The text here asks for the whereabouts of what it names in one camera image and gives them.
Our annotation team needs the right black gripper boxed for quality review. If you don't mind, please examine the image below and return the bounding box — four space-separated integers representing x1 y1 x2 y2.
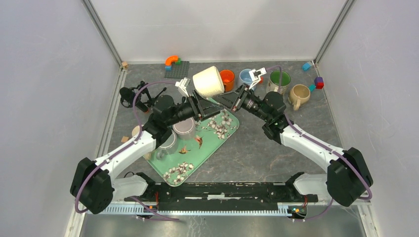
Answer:
212 83 271 122

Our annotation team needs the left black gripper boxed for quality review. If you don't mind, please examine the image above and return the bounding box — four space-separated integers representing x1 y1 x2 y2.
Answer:
166 89 224 126

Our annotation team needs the orange mug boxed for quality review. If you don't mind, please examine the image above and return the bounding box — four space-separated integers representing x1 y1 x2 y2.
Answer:
219 70 235 92

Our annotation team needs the light blue ribbed mug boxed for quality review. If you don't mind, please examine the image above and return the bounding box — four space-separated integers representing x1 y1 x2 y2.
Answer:
237 69 252 87

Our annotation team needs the mauve mug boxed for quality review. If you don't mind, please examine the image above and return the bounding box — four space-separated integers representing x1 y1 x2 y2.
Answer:
172 118 196 140

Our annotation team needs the floral cream mug green inside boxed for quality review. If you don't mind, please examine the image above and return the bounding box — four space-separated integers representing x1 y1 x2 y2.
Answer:
265 70 291 95

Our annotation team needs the tan ceramic mug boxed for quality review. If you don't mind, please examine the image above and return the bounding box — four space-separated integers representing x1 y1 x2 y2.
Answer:
288 84 311 111

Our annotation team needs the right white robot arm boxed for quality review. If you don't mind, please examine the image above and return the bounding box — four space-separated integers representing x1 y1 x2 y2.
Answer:
213 85 374 207

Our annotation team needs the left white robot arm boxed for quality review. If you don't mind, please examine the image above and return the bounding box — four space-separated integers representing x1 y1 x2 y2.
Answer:
70 91 223 214

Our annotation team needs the grey mug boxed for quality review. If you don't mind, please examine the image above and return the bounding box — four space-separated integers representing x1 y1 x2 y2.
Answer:
155 130 178 160

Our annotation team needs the cream paisley mug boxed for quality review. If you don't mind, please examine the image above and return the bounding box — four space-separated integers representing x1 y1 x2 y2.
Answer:
131 125 140 137

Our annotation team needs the green floral tray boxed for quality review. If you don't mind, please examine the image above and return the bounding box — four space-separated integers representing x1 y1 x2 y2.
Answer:
147 109 240 187

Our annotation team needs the grey lego baseplate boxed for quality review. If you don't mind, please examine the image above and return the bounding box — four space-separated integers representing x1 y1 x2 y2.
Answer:
164 61 190 79

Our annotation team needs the orange curved block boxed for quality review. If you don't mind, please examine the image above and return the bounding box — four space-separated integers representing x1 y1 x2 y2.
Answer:
165 55 182 71

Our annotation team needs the blue block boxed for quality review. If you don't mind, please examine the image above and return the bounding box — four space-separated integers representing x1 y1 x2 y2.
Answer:
301 61 313 71

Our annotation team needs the teal block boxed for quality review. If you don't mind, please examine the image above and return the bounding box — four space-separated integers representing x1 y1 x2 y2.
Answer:
308 84 316 92

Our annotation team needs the purple red block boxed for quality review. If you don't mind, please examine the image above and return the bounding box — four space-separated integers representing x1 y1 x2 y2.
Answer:
314 77 325 89

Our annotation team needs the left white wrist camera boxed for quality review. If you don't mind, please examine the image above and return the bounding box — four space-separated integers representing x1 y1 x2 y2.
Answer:
175 77 190 98

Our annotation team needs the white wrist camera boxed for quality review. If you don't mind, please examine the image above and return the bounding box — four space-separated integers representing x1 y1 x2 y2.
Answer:
249 67 267 90
175 77 190 98

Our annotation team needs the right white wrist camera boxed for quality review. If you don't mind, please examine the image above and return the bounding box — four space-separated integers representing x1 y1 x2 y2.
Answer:
249 67 267 90

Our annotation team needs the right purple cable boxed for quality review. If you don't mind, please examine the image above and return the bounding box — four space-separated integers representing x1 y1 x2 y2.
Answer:
265 65 373 223

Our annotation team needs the black mounting base rail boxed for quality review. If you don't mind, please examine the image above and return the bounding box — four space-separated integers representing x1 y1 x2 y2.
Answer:
137 182 319 211

